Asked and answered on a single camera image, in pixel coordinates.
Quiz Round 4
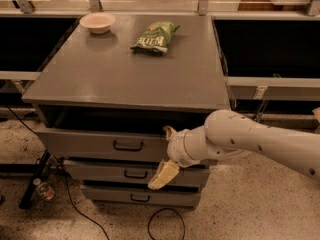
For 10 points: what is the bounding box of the grey top drawer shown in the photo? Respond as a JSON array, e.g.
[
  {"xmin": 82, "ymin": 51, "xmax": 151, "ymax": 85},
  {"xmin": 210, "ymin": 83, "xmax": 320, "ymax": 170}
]
[{"xmin": 37, "ymin": 117, "xmax": 203, "ymax": 163}]

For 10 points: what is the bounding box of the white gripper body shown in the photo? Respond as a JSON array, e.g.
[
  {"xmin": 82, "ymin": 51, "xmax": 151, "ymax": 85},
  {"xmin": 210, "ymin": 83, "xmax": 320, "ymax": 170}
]
[{"xmin": 167, "ymin": 130, "xmax": 200, "ymax": 168}]

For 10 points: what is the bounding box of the grey drawer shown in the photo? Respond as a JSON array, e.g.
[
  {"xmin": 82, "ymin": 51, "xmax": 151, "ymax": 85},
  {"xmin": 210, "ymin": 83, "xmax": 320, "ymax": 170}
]
[
  {"xmin": 64, "ymin": 160, "xmax": 209, "ymax": 187},
  {"xmin": 37, "ymin": 117, "xmax": 203, "ymax": 163},
  {"xmin": 80, "ymin": 185, "xmax": 201, "ymax": 209}
]

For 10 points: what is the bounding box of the black loop cable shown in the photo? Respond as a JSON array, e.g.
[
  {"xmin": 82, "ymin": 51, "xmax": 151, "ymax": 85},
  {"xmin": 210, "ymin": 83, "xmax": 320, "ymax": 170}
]
[{"xmin": 147, "ymin": 207, "xmax": 186, "ymax": 240}]

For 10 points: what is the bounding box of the beige bowl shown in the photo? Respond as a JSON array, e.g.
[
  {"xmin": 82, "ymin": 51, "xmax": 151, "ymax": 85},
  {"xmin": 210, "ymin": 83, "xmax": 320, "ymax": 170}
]
[{"xmin": 80, "ymin": 12, "xmax": 115, "ymax": 34}]

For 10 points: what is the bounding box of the plastic bottle on floor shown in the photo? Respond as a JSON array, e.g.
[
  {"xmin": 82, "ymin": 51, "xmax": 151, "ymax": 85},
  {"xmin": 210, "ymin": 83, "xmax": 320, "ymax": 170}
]
[{"xmin": 33, "ymin": 178, "xmax": 55, "ymax": 201}]

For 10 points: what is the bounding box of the grey middle drawer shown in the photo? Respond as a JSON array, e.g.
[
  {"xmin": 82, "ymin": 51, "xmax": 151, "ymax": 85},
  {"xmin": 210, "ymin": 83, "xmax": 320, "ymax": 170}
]
[{"xmin": 64, "ymin": 160, "xmax": 209, "ymax": 187}]

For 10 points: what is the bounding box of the grey bottom drawer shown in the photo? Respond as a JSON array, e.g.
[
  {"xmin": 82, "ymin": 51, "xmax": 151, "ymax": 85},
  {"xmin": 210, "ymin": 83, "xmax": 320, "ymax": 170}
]
[{"xmin": 80, "ymin": 185, "xmax": 201, "ymax": 209}]

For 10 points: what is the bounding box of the green chip bag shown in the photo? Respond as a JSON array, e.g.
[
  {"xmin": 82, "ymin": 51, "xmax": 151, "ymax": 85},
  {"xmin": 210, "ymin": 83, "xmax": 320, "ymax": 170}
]
[{"xmin": 131, "ymin": 21, "xmax": 179, "ymax": 53}]

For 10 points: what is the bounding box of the grey drawer cabinet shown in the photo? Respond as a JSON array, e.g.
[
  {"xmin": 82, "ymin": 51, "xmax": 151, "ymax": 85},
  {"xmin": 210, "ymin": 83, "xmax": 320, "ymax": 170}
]
[{"xmin": 23, "ymin": 15, "xmax": 229, "ymax": 194}]

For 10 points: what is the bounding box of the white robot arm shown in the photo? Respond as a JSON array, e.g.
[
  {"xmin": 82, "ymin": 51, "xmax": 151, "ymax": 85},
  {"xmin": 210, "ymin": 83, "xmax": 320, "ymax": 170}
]
[{"xmin": 148, "ymin": 110, "xmax": 320, "ymax": 190}]

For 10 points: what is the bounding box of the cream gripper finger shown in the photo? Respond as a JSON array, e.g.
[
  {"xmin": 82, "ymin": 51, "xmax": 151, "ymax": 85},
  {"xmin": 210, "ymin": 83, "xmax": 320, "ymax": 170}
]
[
  {"xmin": 148, "ymin": 160, "xmax": 179, "ymax": 190},
  {"xmin": 163, "ymin": 126, "xmax": 177, "ymax": 142}
]

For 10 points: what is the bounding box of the black metal leg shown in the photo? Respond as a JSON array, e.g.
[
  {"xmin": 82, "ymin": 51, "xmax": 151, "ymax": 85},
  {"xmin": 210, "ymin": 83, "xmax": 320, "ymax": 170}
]
[{"xmin": 19, "ymin": 150, "xmax": 50, "ymax": 210}]

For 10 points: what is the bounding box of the black floor cable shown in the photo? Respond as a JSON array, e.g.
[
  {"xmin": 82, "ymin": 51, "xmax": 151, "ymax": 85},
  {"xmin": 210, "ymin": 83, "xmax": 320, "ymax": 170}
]
[{"xmin": 5, "ymin": 105, "xmax": 111, "ymax": 240}]

